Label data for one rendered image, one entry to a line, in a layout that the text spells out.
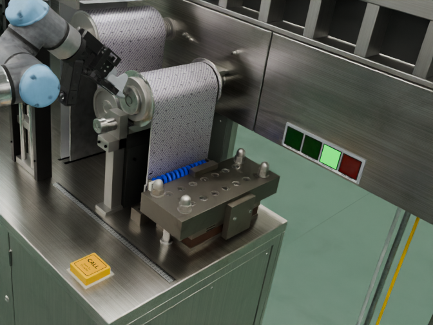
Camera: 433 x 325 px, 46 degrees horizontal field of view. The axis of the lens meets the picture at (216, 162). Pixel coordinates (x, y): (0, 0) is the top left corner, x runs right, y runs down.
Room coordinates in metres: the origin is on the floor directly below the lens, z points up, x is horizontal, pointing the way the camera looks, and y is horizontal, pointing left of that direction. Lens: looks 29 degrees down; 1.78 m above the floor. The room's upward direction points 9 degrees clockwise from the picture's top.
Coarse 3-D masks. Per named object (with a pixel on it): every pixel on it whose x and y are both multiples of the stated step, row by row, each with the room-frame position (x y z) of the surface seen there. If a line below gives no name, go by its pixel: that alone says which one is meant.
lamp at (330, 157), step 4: (324, 148) 1.22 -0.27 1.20; (328, 148) 1.21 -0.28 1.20; (332, 148) 1.21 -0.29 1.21; (324, 152) 1.22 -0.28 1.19; (328, 152) 1.21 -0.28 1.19; (332, 152) 1.20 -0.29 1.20; (336, 152) 1.20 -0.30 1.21; (340, 152) 1.19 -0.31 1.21; (324, 156) 1.22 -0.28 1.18; (328, 156) 1.21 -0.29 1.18; (332, 156) 1.20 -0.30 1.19; (336, 156) 1.19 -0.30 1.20; (320, 160) 1.22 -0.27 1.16; (324, 160) 1.21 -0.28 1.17; (328, 160) 1.21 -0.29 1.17; (332, 160) 1.20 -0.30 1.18; (336, 160) 1.19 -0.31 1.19; (328, 164) 1.20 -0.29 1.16; (332, 164) 1.20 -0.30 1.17; (336, 164) 1.19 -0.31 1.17
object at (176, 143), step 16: (208, 112) 1.36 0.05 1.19; (160, 128) 1.22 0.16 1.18; (176, 128) 1.26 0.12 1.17; (192, 128) 1.31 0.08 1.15; (208, 128) 1.37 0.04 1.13; (160, 144) 1.23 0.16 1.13; (176, 144) 1.27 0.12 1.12; (192, 144) 1.32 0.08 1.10; (208, 144) 1.37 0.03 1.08; (160, 160) 1.23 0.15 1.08; (176, 160) 1.28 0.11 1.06; (192, 160) 1.33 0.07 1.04
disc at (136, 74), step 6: (126, 72) 1.26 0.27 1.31; (132, 72) 1.24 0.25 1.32; (138, 72) 1.23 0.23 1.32; (138, 78) 1.22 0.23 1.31; (144, 78) 1.21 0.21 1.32; (144, 84) 1.21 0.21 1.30; (150, 90) 1.19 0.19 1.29; (150, 96) 1.19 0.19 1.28; (150, 102) 1.19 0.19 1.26; (150, 108) 1.19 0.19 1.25; (150, 114) 1.19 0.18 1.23; (144, 120) 1.20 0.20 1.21; (150, 120) 1.19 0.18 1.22
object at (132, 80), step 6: (132, 78) 1.22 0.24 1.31; (126, 84) 1.24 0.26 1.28; (132, 84) 1.22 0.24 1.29; (138, 84) 1.21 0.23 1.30; (138, 90) 1.21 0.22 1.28; (144, 90) 1.20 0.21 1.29; (144, 96) 1.19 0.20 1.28; (120, 102) 1.25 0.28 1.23; (144, 102) 1.19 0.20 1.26; (144, 108) 1.19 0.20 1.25; (138, 114) 1.20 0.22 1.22; (144, 114) 1.19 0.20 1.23; (132, 120) 1.22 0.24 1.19; (138, 120) 1.20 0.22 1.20
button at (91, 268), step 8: (88, 256) 0.98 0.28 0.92; (96, 256) 0.98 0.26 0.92; (72, 264) 0.94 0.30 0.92; (80, 264) 0.94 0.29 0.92; (88, 264) 0.95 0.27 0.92; (96, 264) 0.95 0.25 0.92; (104, 264) 0.95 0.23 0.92; (72, 272) 0.93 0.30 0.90; (80, 272) 0.92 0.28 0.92; (88, 272) 0.92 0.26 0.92; (96, 272) 0.92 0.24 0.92; (104, 272) 0.94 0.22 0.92; (80, 280) 0.91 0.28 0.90; (88, 280) 0.90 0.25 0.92; (96, 280) 0.92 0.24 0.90
